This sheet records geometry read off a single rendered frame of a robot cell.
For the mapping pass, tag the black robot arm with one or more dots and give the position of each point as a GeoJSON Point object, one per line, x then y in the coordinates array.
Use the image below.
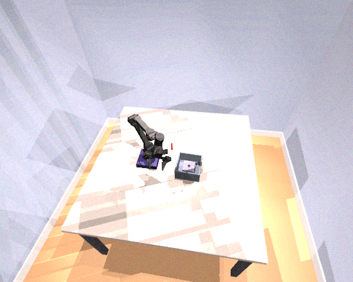
{"type": "Point", "coordinates": [142, 128]}

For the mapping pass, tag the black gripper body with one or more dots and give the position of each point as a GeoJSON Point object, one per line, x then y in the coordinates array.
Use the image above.
{"type": "Point", "coordinates": [158, 156]}

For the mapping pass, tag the white plate with hole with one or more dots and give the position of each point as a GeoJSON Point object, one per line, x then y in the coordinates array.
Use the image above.
{"type": "Point", "coordinates": [188, 166]}

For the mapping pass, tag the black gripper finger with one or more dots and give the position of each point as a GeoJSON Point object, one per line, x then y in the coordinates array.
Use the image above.
{"type": "Point", "coordinates": [164, 163]}
{"type": "Point", "coordinates": [148, 159]}

